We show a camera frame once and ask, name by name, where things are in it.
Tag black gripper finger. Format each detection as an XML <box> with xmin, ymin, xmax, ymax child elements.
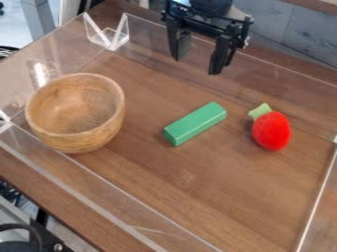
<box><xmin>208</xmin><ymin>34</ymin><xmax>236</xmax><ymax>75</ymax></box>
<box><xmin>166</xmin><ymin>18</ymin><xmax>191</xmax><ymax>61</ymax></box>

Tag red plush strawberry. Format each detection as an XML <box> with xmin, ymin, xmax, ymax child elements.
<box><xmin>247</xmin><ymin>103</ymin><xmax>291</xmax><ymax>151</ymax></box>

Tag clear acrylic tray walls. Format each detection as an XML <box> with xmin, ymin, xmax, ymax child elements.
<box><xmin>0</xmin><ymin>14</ymin><xmax>337</xmax><ymax>252</ymax></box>

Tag green rectangular block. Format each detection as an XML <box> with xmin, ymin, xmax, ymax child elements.
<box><xmin>163</xmin><ymin>101</ymin><xmax>226</xmax><ymax>147</ymax></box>

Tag clear acrylic corner bracket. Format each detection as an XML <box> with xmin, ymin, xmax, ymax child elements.
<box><xmin>83</xmin><ymin>13</ymin><xmax>128</xmax><ymax>51</ymax></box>

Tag black clamp with cable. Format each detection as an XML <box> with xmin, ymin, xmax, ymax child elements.
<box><xmin>0</xmin><ymin>210</ymin><xmax>75</xmax><ymax>252</ymax></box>

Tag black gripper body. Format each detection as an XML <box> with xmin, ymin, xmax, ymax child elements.
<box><xmin>162</xmin><ymin>0</ymin><xmax>254</xmax><ymax>48</ymax></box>

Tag wooden bowl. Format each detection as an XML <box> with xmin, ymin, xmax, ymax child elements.
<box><xmin>25</xmin><ymin>73</ymin><xmax>127</xmax><ymax>154</ymax></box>

